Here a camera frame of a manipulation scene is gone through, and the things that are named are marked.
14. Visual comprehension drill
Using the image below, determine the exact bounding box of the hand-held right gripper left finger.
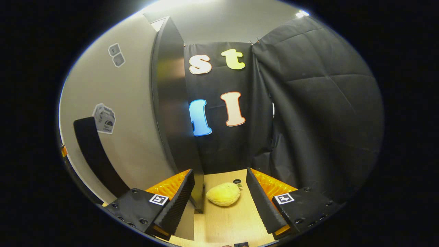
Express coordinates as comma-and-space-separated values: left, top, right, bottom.
103, 169, 195, 240

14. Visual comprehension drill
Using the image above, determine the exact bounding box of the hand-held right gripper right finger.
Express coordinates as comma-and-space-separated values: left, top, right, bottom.
246, 167, 345, 240

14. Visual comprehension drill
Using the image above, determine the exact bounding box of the grey cabinet door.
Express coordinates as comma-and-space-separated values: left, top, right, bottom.
59, 15, 195, 241

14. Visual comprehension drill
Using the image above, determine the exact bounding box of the grey shoe cabinet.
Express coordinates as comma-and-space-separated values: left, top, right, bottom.
143, 14, 206, 214

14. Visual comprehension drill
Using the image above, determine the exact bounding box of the yellow plush toy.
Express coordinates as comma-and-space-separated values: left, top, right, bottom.
206, 182, 243, 207

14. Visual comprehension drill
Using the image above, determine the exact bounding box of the black backdrop cloth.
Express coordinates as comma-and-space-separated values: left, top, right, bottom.
183, 15, 384, 203

